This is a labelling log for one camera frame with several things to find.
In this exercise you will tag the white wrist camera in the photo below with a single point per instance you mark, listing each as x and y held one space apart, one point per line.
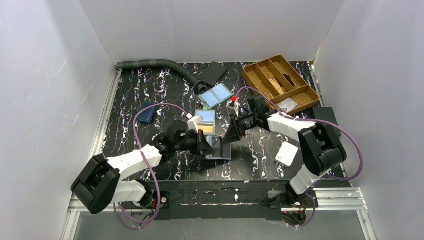
193 122
233 104

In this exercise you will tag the white box with code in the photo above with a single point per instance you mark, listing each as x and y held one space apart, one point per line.
286 154

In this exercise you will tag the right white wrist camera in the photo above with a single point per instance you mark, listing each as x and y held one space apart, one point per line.
233 104

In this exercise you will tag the blue snap wallet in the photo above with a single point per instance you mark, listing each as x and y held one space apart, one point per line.
147 117

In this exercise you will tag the black square pad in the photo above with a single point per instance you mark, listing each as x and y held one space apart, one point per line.
212 74

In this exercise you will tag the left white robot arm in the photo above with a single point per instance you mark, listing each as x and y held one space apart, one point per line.
103 181

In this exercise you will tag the black card in tray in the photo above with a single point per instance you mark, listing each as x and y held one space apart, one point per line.
288 78

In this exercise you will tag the green card holder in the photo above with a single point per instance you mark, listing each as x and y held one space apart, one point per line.
208 123
215 96

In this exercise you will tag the black box right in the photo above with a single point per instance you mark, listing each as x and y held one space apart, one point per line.
326 114

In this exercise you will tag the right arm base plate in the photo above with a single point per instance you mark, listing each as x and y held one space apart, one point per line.
279 199

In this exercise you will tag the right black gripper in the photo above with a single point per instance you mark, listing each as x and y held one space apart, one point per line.
236 125

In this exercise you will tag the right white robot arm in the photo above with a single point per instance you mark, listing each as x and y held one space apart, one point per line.
320 146

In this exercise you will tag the black card holder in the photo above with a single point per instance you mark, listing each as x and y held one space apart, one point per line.
221 151

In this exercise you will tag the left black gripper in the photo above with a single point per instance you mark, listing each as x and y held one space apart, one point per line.
201 143

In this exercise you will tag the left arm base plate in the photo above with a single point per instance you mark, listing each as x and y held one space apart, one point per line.
150 201

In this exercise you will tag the wicker divided tray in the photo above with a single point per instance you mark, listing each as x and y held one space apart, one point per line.
278 80

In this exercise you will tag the wooden piece in tray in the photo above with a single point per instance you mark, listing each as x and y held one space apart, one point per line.
279 90

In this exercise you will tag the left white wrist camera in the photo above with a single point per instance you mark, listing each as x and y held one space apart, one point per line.
193 122

